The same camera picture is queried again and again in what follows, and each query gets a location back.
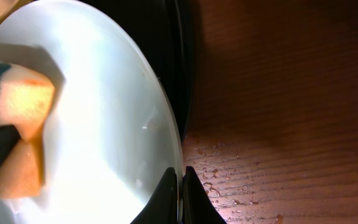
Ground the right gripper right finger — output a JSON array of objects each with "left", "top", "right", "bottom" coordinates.
[{"left": 183, "top": 166, "right": 226, "bottom": 224}]

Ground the yellow green sponge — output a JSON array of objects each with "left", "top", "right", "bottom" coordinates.
[{"left": 0, "top": 63, "right": 55, "bottom": 199}]

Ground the round black tray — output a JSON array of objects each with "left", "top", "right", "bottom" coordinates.
[{"left": 84, "top": 0, "right": 194, "bottom": 139}]

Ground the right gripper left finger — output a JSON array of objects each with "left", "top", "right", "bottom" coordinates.
[{"left": 131, "top": 167, "right": 178, "bottom": 224}]

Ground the light green plate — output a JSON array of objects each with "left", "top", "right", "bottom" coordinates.
[{"left": 0, "top": 1, "right": 183, "bottom": 223}]

